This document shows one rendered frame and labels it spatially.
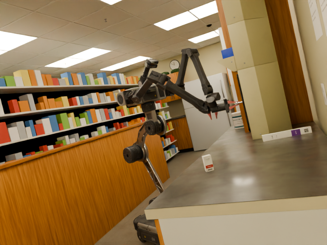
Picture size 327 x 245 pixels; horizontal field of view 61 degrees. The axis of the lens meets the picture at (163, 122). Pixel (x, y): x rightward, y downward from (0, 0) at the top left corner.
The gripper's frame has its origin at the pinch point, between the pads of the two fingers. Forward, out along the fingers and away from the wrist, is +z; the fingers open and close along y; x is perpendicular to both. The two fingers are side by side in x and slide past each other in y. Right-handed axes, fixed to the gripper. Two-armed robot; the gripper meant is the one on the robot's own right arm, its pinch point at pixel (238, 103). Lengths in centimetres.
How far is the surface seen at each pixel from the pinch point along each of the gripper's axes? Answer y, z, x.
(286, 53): 27, 39, 23
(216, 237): -43, -4, -113
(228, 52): 37.5, 0.6, 7.9
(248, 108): -4.9, 6.7, -11.0
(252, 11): 55, 22, -9
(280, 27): 47, 38, 22
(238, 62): 25.7, 7.3, -12.6
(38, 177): -25, -190, -8
